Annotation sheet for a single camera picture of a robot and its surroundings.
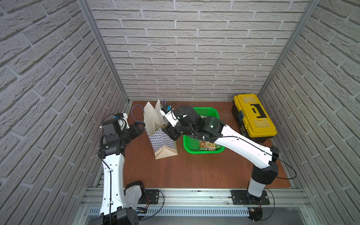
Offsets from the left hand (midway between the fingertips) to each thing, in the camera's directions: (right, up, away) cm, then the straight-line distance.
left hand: (138, 123), depth 74 cm
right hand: (+17, 0, -9) cm, 19 cm away
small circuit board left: (+3, -45, -3) cm, 45 cm away
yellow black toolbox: (+68, +1, +12) cm, 69 cm away
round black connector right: (+61, -45, -5) cm, 76 cm away
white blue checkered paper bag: (+12, -11, +6) cm, 17 cm away
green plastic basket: (+29, -16, +20) cm, 39 cm away
